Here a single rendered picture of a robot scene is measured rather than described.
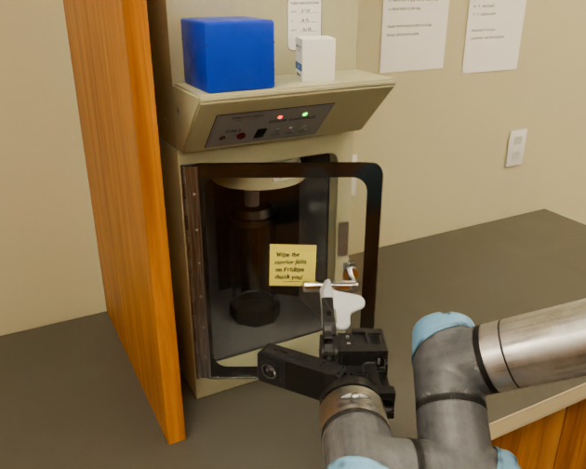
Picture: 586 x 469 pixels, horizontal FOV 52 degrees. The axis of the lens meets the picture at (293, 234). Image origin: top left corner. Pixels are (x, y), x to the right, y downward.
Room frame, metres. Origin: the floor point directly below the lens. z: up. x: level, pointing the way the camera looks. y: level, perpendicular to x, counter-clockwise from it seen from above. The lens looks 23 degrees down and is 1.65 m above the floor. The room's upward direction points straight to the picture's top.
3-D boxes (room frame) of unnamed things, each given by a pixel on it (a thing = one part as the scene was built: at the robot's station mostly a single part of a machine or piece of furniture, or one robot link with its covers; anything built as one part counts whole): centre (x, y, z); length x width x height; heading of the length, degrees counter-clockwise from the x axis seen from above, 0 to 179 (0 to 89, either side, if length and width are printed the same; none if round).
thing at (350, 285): (0.86, -0.06, 1.20); 0.10 x 0.05 x 0.03; 91
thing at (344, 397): (0.53, -0.07, 1.20); 0.08 x 0.05 x 0.08; 91
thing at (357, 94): (0.92, 0.01, 1.46); 0.32 x 0.12 x 0.10; 118
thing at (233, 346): (0.89, 0.01, 1.19); 0.30 x 0.01 x 0.40; 91
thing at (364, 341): (0.61, -0.07, 1.20); 0.12 x 0.09 x 0.08; 1
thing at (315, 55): (0.94, -0.03, 1.54); 0.05 x 0.05 x 0.06; 11
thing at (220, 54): (0.87, 0.09, 1.56); 0.10 x 0.10 x 0.09; 28
